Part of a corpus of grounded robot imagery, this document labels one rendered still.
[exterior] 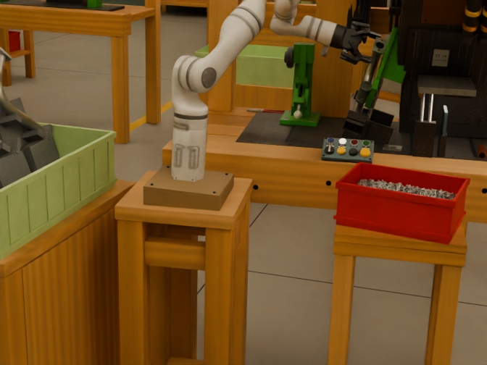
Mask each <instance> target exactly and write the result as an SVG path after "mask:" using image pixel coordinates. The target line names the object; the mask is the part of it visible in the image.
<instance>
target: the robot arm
mask: <svg viewBox="0 0 487 365"><path fill-rule="evenodd" d="M266 1H267V0H244V1H243V2H242V3H241V4H240V5H238V6H237V7H236V8H235V9H234V10H233V11H232V12H231V13H230V15H229V16H228V17H227V18H226V19H225V21H224V22H223V24H222V27H221V30H220V39H219V42H218V44H217V45H216V47H215V48H214V49H213V50H212V52H211V53H209V54H208V55H207V56H206V57H204V58H200V57H196V56H191V55H183V56H180V57H179V58H178V59H177V60H176V62H175V64H174V66H173V69H172V105H173V108H174V122H173V137H172V166H171V176H172V177H173V179H174V180H185V181H191V182H196V181H197V180H201V179H203V178H204V168H205V156H206V144H207V123H208V111H209V110H208V107H207V105H206V104H205V103H204V102H203V101H202V100H201V99H200V98H199V95H198V93H206V92H208V91H210V90H211V89H212V88H213V87H214V86H215V84H216V83H217V81H218V80H219V79H220V78H221V77H222V75H223V73H224V72H225V71H226V69H227V68H228V67H229V65H230V64H231V63H232V61H233V60H234V59H235V58H236V57H237V56H238V55H239V54H240V53H241V51H242V50H243V49H244V48H245V47H246V45H247V44H248V43H250V42H251V41H252V39H253V38H254V37H255V36H256V35H257V34H258V33H259V32H260V30H261V29H262V28H263V25H264V22H265V7H266ZM300 1H301V0H275V5H274V15H273V16H272V20H271V23H270V29H271V31H272V32H274V33H275V34H277V35H293V36H300V37H305V38H308V39H311V40H313V41H317V42H319V43H321V44H324V46H323V48H322V51H321V56H323V57H326V56H327V53H328V50H329V48H330V47H333V48H335V49H342V50H343V51H342V52H341V55H340V58H341V59H343V60H345V61H347V62H350V63H352V64H355V65H356V64H357V63H358V62H359V61H362V62H366V63H372V62H373V60H374V58H372V57H370V56H366V55H361V53H360V52H359V49H358V46H359V42H360V40H361V39H363V38H364V37H368V36H369V38H373V39H376V37H379V38H381V35H380V34H379V33H376V32H373V31H371V30H370V25H369V24H365V23H361V22H355V21H352V23H351V29H348V28H347V27H345V26H343V25H339V24H336V23H334V22H330V21H326V20H321V19H318V18H315V17H311V16H308V15H307V16H305V17H304V18H303V20H302V21H301V22H300V23H299V24H298V25H294V26H293V23H294V20H295V17H296V13H297V5H298V3H299V2H300ZM356 30H359V31H357V32H356ZM348 51H350V52H351V54H352V55H353V56H352V55H351V54H348Z"/></svg>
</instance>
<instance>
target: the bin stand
mask: <svg viewBox="0 0 487 365"><path fill-rule="evenodd" d="M466 253H467V243H466V238H465V231H464V227H463V223H462V222H461V224H460V226H459V227H458V229H457V231H456V232H455V234H454V237H453V238H452V239H451V242H450V244H448V245H447V244H443V243H435V242H430V241H426V240H419V239H414V238H408V237H403V236H399V235H392V234H387V233H383V232H376V231H371V230H363V229H359V228H355V227H347V226H343V225H336V229H335V233H334V242H333V254H335V261H334V271H333V292H332V302H331V313H330V334H329V344H328V365H347V363H348V353H349V336H350V326H351V308H352V298H353V289H354V270H355V261H356V256H360V257H368V258H376V259H390V260H397V261H412V262H420V263H427V264H435V270H434V277H433V289H432V296H431V303H430V316H429V322H428V335H427V341H426V348H425V360H424V365H450V363H451V352H452V346H453V340H454V329H455V322H456V316H457V305H458V299H459V288H460V282H461V276H462V267H464V266H465V259H466Z"/></svg>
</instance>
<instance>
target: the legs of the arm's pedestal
mask: <svg viewBox="0 0 487 365"><path fill-rule="evenodd" d="M250 201H251V195H250V196H249V199H248V201H247V202H246V205H245V207H244V208H243V211H242V212H241V215H240V217H239V218H238V221H237V222H236V225H235V227H234V228H233V230H224V229H216V228H208V227H192V226H184V225H169V224H160V223H152V222H137V221H128V220H120V219H118V220H117V242H118V275H119V310H120V365H245V354H246V310H247V288H248V266H249V223H250ZM171 233H179V234H187V235H202V236H206V240H205V242H204V241H197V240H181V239H174V238H171ZM171 267H172V268H180V269H195V270H202V271H205V288H204V360H196V359H189V358H178V357H171Z"/></svg>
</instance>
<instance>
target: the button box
mask: <svg viewBox="0 0 487 365"><path fill-rule="evenodd" d="M328 139H329V138H327V137H324V140H323V145H322V155H321V160H324V161H342V162H351V163H359V162H363V163H368V164H372V158H373V149H374V141H373V140H369V142H370V144H369V145H368V146H365V145H364V144H363V141H365V140H357V139H345V138H344V139H345V140H346V142H345V143H340V142H339V141H340V139H341V138H333V139H334V142H333V143H329V142H328ZM352 140H357V141H358V143H357V144H356V145H354V144H352V143H351V141H352ZM327 146H332V147H333V148H334V152H333V153H331V154H327V153H326V152H325V148H326V147H327ZM339 147H344V148H345V149H346V152H345V154H339V153H338V152H337V150H338V148H339ZM351 148H355V149H356V150H357V154H356V155H351V154H350V153H349V150H350V149H351ZM363 148H368V149H369V150H370V155H369V156H367V157H363V156H362V155H361V154H360V151H361V150H362V149H363Z"/></svg>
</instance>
